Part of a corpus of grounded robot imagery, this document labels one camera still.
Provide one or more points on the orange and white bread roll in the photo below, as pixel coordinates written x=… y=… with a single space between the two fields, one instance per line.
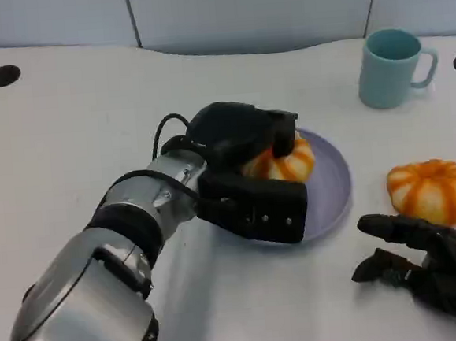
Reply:
x=291 y=166
x=431 y=188

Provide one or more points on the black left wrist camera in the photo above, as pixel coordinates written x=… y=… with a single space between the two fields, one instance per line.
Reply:
x=270 y=202

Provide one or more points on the lilac plate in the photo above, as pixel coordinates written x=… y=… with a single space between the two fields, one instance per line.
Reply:
x=328 y=186

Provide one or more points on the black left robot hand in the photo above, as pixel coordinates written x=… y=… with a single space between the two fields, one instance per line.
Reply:
x=233 y=130

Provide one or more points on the pale green mug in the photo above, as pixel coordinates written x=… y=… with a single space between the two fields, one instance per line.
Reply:
x=385 y=83

